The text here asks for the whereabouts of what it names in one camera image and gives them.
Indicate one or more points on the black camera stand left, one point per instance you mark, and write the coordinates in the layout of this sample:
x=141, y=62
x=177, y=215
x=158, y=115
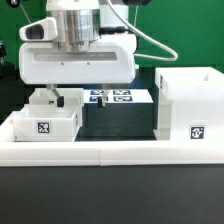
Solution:
x=6, y=68

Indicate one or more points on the white U-shaped border frame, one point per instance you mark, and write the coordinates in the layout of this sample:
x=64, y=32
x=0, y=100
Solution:
x=104, y=153

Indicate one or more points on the white drawer tray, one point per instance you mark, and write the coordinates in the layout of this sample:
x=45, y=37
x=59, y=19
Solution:
x=72, y=96
x=47, y=123

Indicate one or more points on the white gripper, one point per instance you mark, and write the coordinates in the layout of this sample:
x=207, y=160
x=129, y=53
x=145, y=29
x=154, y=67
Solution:
x=110, y=60

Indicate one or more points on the white drawer cabinet box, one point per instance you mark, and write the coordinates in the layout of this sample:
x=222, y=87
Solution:
x=190, y=104

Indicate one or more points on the white marker tag sheet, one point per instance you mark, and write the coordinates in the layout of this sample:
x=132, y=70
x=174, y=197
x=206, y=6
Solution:
x=118, y=96

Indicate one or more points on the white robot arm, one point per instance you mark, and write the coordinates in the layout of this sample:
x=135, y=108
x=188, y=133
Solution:
x=80, y=42

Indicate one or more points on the white front drawer tray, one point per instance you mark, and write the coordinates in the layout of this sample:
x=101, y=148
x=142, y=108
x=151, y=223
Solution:
x=47, y=123

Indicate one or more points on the white rear drawer tray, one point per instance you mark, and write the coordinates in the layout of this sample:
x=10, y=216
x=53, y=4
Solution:
x=72, y=96

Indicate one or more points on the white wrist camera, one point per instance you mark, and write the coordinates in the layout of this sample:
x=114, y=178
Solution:
x=42, y=30

